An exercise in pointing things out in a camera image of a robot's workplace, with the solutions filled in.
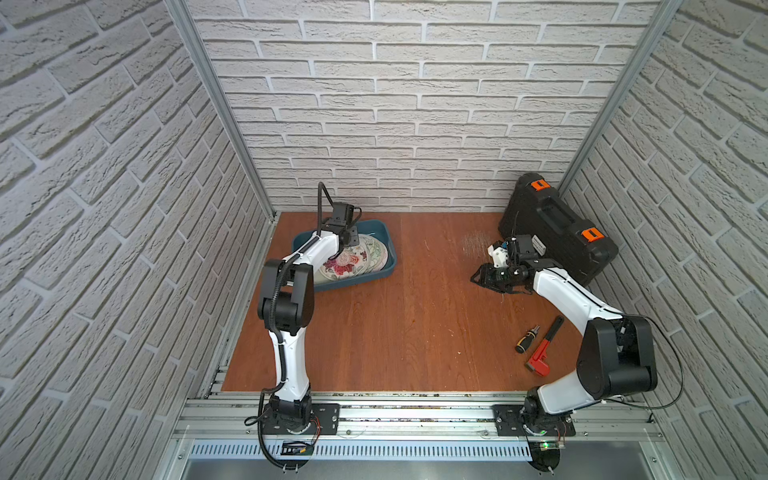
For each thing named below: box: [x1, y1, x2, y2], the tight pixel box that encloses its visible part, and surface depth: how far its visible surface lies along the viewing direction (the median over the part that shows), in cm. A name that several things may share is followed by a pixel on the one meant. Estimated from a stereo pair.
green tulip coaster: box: [359, 235, 388, 274], surface depth 108 cm
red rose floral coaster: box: [319, 236, 370, 281], surface depth 102 cm
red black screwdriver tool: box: [526, 315, 565, 377], surface depth 84 cm
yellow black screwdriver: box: [516, 325, 541, 354], surface depth 87 cm
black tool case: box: [498, 172, 619, 287], surface depth 87 cm
